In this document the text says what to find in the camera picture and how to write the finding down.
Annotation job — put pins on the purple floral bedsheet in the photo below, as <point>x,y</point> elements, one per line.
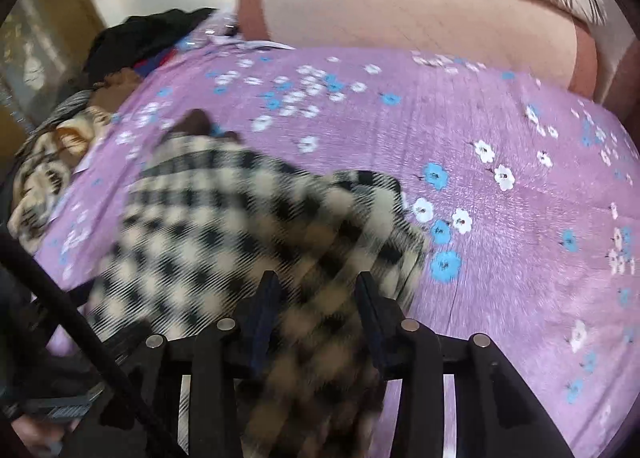
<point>500,263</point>

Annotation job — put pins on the black cloth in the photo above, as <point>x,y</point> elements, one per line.
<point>135,38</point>

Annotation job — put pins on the clear plastic bag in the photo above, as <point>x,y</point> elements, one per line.
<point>220,28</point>

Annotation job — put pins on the wooden door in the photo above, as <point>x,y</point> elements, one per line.
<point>60,13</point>

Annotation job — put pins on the black and cream checkered coat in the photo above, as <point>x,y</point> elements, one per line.
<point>210,238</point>

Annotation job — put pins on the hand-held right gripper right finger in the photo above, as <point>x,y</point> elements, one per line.
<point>369,323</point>

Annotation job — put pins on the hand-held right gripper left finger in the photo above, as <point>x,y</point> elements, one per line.
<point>264,318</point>

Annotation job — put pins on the brown cloth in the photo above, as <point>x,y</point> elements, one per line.
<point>117,88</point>

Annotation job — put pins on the brown animal print blanket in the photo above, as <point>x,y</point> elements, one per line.
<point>45,173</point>

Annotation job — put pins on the blue and red cloth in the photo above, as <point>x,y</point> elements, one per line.
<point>155,61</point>

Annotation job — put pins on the grey knitted cloth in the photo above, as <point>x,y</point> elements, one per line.
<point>62,111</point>

